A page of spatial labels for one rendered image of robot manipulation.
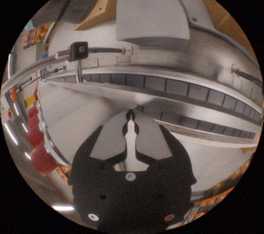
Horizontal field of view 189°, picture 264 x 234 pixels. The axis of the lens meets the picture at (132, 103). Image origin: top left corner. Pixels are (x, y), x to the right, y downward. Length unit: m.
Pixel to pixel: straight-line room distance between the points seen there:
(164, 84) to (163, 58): 0.07
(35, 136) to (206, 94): 0.26
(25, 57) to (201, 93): 8.26
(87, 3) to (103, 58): 0.21
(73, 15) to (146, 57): 0.26
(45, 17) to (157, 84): 0.34
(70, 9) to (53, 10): 0.06
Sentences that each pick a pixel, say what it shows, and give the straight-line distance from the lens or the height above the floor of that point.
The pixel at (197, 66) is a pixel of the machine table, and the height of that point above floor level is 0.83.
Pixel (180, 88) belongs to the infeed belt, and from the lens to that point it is 0.15.
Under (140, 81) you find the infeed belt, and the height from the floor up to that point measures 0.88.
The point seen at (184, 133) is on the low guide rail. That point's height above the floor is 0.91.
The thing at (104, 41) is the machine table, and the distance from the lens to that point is 0.29.
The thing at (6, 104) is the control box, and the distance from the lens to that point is 0.59.
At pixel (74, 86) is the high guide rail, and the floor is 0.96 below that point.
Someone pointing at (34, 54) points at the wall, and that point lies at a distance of 8.07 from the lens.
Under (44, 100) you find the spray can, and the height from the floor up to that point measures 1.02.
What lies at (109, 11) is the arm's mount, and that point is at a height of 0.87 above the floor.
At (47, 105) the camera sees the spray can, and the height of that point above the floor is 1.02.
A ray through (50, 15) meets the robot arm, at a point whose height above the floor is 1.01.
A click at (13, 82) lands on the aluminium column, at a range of 0.52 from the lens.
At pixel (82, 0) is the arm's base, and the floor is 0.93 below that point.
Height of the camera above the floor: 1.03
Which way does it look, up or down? 51 degrees down
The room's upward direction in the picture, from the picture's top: 130 degrees counter-clockwise
